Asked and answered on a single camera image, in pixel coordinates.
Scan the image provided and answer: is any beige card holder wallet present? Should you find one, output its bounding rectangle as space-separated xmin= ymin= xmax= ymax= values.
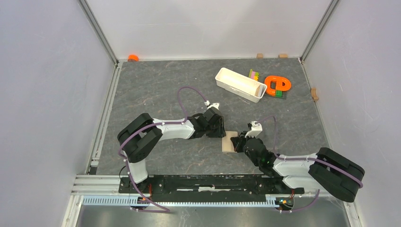
xmin=221 ymin=131 xmax=238 ymax=153

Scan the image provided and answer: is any white plastic bin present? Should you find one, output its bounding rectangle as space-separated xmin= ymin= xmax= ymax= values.
xmin=215 ymin=68 xmax=267 ymax=103

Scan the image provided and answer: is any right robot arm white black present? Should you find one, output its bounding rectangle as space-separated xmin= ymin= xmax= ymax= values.
xmin=230 ymin=132 xmax=365 ymax=202

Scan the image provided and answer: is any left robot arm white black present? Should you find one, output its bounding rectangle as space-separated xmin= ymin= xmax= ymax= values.
xmin=117 ymin=104 xmax=226 ymax=193

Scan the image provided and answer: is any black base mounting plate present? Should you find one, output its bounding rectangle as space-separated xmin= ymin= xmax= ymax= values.
xmin=137 ymin=174 xmax=305 ymax=202

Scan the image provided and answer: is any green block on plate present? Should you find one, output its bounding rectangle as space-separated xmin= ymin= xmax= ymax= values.
xmin=275 ymin=90 xmax=282 ymax=97

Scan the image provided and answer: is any pink yellow green block stack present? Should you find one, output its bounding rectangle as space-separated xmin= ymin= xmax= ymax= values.
xmin=248 ymin=69 xmax=259 ymax=81

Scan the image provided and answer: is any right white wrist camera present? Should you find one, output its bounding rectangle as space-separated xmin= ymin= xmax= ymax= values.
xmin=245 ymin=121 xmax=263 ymax=138

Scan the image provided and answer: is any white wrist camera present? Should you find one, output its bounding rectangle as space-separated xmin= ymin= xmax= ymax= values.
xmin=245 ymin=121 xmax=263 ymax=138
xmin=204 ymin=100 xmax=220 ymax=110

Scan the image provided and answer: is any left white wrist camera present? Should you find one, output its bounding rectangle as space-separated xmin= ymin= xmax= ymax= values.
xmin=204 ymin=100 xmax=220 ymax=110

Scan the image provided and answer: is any wooden block right wall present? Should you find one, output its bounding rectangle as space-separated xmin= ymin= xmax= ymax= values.
xmin=310 ymin=87 xmax=319 ymax=102

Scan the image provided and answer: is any slotted cable duct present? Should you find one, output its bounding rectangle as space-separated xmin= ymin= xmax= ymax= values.
xmin=82 ymin=196 xmax=278 ymax=208

